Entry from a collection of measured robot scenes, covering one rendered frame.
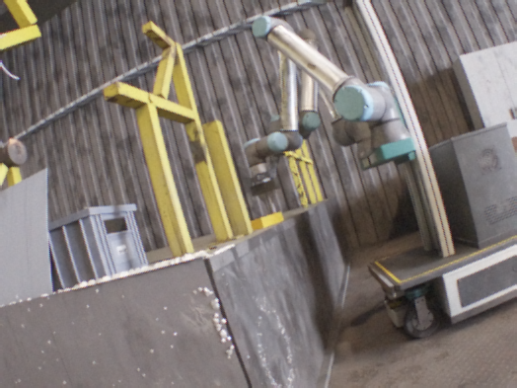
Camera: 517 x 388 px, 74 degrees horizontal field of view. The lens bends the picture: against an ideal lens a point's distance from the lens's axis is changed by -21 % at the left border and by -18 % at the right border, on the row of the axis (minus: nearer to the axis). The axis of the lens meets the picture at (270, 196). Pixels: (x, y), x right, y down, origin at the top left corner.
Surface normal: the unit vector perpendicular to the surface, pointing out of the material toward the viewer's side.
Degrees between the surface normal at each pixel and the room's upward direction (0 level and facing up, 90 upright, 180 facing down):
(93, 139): 90
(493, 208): 90
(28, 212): 72
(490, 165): 90
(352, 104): 94
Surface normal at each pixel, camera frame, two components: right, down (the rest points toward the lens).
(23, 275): -0.26, -0.28
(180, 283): -0.18, 0.02
